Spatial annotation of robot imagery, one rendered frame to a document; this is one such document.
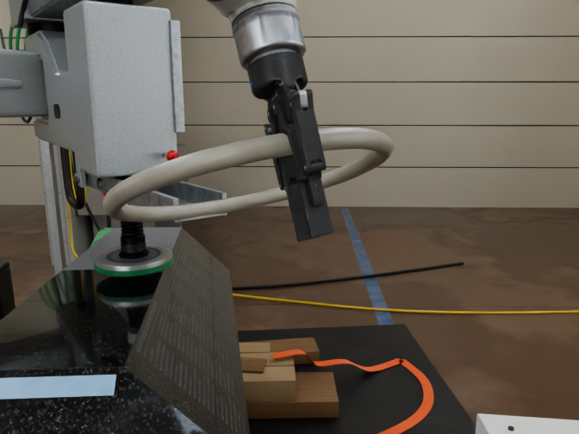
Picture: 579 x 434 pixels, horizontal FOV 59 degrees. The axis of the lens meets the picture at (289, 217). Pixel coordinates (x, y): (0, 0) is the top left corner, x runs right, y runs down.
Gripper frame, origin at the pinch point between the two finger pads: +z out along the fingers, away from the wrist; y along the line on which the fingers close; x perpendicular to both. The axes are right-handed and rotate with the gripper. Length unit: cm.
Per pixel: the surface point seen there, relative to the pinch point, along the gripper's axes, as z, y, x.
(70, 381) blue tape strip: 18, 47, 36
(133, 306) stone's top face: 8, 72, 22
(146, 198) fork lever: -15, 56, 15
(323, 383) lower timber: 62, 161, -53
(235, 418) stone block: 37, 59, 5
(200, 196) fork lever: -14, 55, 3
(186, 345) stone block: 20, 69, 12
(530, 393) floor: 90, 141, -144
